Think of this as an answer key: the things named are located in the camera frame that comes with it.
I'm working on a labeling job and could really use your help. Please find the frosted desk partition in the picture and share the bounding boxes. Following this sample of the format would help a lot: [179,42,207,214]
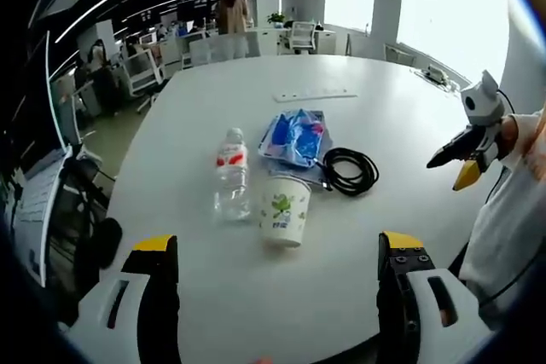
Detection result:
[182,33,261,70]

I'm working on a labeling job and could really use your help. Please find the white mesh office chair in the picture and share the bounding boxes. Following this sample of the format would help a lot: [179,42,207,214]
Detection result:
[121,48,166,116]
[288,20,317,56]

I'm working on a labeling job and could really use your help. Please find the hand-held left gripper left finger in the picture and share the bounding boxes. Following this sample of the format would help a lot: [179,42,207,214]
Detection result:
[59,234,181,364]

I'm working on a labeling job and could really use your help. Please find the small items on table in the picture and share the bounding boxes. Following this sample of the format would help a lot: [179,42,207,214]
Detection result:
[421,64,457,90]

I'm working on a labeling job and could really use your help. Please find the black round armrest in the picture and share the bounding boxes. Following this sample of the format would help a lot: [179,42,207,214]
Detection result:
[96,217,124,270]

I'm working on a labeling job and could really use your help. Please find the white printed paper cup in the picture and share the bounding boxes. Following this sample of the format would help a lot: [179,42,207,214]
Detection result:
[258,172,312,250]

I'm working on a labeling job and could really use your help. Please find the blue plastic bag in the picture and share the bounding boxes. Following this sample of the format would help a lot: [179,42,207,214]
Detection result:
[257,107,336,169]

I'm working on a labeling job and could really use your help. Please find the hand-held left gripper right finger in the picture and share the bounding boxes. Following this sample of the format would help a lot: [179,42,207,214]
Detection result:
[376,230,501,364]

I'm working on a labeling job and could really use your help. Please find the white office chair back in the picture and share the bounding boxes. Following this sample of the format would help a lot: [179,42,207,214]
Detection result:
[8,146,74,289]

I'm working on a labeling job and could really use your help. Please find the person's right hand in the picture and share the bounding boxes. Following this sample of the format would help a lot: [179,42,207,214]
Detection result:
[500,114,520,147]

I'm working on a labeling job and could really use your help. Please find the clear plastic water bottle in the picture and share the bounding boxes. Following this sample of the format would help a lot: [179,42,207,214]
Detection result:
[212,127,253,224]

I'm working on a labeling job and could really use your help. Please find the white table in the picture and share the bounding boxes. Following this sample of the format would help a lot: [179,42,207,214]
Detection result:
[103,54,515,364]

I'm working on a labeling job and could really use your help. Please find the white power strip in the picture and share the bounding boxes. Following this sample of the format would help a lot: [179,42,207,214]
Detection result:
[272,87,358,103]

